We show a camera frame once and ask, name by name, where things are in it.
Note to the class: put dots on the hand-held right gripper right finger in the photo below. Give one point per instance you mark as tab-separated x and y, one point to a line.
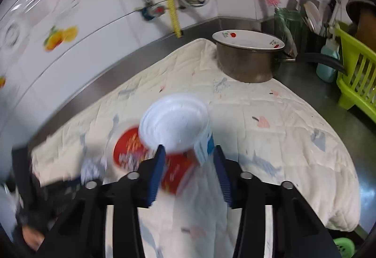
223	178

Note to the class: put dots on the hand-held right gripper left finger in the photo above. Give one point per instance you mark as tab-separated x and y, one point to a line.
155	175

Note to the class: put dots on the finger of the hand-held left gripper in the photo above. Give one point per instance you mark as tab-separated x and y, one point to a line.
88	171

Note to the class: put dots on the red snack wrapper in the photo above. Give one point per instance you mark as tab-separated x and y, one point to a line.
129	146

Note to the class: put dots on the white plastic cup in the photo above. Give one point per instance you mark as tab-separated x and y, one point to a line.
173	123

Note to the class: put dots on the green plastic basket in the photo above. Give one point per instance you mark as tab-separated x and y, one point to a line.
345	247

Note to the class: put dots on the person's left hand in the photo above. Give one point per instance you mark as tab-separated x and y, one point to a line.
32	239

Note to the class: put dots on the white quilted blanket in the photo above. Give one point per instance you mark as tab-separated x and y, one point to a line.
264	158

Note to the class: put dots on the steel pot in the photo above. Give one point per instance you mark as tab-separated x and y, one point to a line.
246	65

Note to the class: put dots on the white flower print plate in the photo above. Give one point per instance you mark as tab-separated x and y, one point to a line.
249	39

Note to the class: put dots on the teal bottle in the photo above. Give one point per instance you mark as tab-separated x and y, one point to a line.
329	61

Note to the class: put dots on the green glass jar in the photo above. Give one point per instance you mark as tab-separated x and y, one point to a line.
289	29

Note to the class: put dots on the black utensil holder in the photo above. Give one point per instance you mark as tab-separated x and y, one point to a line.
314	40

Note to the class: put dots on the green dish rack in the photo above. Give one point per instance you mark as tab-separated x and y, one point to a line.
358	70

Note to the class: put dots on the brown clay pot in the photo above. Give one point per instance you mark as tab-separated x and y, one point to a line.
367	26

